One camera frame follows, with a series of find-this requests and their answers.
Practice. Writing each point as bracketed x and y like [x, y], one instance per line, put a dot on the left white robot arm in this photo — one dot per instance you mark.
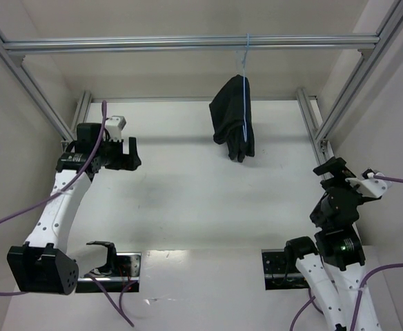
[41, 264]

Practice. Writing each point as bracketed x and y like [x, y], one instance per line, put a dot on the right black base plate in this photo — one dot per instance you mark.
[278, 275]

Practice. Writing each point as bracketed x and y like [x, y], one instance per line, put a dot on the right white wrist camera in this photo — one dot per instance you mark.
[368, 185]

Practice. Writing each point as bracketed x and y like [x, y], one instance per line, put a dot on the light blue wire hanger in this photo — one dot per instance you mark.
[246, 107]

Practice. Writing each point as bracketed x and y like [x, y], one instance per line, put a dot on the aluminium frame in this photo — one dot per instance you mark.
[372, 47]

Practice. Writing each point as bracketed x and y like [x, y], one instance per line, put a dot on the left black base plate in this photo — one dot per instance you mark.
[125, 273]

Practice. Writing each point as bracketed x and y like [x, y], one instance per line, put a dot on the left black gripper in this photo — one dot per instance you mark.
[126, 157]

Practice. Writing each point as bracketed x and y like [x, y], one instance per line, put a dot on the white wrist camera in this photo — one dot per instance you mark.
[368, 185]
[114, 126]

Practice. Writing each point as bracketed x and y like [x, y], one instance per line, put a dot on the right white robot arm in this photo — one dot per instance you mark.
[333, 261]

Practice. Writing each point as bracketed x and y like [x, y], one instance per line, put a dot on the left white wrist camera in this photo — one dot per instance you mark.
[114, 126]

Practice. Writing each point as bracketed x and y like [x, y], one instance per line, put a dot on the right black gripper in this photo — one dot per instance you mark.
[332, 169]

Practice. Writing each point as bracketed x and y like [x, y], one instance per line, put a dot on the black trousers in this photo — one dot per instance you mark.
[226, 111]

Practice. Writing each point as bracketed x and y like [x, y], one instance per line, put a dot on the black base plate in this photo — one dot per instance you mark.
[125, 273]
[278, 275]

